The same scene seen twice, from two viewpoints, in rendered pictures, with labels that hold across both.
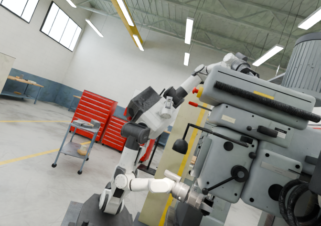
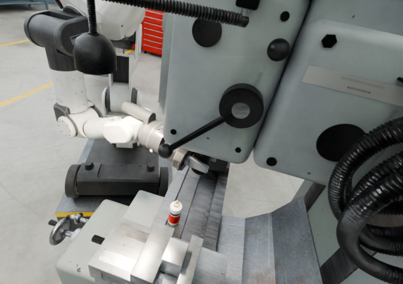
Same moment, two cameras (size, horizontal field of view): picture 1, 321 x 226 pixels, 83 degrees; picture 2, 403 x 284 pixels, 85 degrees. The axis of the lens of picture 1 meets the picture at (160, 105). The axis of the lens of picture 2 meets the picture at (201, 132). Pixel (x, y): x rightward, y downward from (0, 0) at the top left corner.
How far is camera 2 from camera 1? 61 cm
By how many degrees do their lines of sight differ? 36
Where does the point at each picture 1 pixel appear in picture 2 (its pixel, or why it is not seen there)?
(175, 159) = not seen: hidden behind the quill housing
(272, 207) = (324, 173)
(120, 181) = (64, 127)
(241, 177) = (243, 116)
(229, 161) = (215, 76)
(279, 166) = (364, 75)
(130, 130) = (38, 29)
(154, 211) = not seen: hidden behind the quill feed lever
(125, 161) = (60, 94)
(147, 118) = not seen: outside the picture
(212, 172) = (179, 109)
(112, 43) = not seen: outside the picture
